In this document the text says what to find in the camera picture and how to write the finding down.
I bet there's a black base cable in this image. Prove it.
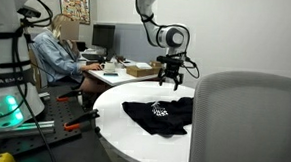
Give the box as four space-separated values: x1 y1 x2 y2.
6 0 68 162

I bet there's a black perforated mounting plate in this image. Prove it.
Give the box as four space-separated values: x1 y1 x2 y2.
0 81 102 161

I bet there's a small cardboard box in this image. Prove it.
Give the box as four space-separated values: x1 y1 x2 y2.
148 60 164 69

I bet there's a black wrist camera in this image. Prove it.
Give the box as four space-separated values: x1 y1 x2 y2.
155 55 186 66

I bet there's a grey mesh office chair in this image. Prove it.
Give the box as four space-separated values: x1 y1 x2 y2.
188 69 291 162

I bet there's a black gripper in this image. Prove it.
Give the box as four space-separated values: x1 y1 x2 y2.
157 62 185 92

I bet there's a black computer monitor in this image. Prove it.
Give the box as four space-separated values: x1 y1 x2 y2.
91 23 116 51

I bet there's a white mug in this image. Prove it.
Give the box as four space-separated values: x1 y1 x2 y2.
99 61 117 74

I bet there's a black t-shirt white logo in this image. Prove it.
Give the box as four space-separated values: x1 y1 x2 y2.
120 93 195 139

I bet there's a teal smartphone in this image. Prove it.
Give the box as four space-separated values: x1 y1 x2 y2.
102 72 120 78

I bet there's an aluminium rail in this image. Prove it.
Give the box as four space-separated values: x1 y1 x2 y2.
0 116 56 144

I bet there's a seated person denim shirt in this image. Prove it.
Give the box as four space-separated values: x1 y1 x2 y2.
29 12 114 95

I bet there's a black clamp orange tip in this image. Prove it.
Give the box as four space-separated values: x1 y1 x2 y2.
56 87 85 105
63 107 101 134

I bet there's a grey desk partition panel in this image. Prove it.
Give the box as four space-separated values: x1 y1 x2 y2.
93 21 173 76

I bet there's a black office chair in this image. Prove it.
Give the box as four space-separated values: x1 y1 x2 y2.
25 44 85 93

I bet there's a black keyboard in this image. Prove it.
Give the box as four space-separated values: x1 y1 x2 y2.
80 53 107 63

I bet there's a flat cardboard box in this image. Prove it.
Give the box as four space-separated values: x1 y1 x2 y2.
125 63 164 80

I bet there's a colourful wall poster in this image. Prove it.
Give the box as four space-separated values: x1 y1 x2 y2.
56 0 93 26

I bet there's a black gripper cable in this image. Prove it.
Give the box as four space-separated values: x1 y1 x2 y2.
181 57 202 80

